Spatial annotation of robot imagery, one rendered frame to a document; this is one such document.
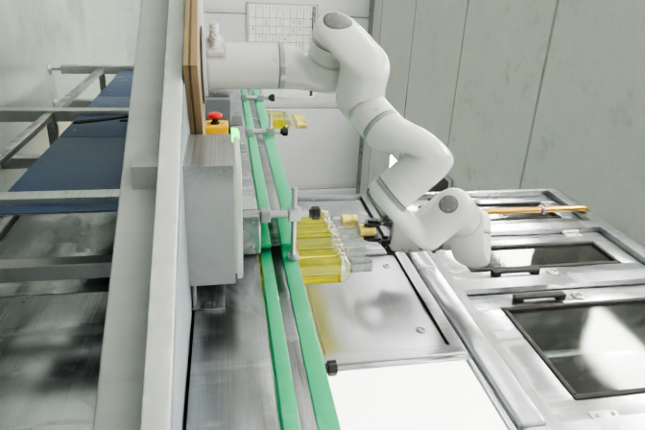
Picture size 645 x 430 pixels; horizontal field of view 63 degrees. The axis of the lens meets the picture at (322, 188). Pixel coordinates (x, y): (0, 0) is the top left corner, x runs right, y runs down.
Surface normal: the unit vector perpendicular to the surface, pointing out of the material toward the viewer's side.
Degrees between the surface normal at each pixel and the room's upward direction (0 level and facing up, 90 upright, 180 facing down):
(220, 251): 90
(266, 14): 90
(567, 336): 90
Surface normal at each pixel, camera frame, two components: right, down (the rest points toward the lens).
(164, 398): 0.13, -0.58
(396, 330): 0.04, -0.92
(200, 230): 0.18, 0.39
